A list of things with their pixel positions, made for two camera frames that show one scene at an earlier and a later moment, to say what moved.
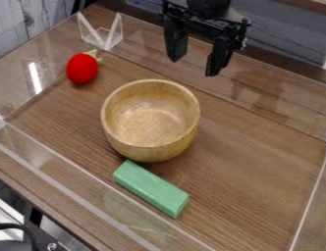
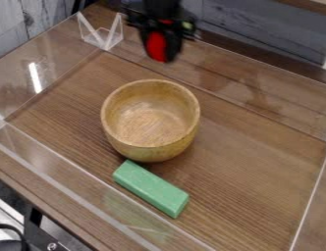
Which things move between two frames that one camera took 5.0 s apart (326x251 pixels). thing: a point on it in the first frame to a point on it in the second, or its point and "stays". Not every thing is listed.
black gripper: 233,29 to 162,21
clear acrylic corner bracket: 100,37 stays
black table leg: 43,241 stays
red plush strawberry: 82,67 to 157,42
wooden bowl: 150,118 stays
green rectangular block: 150,187 stays
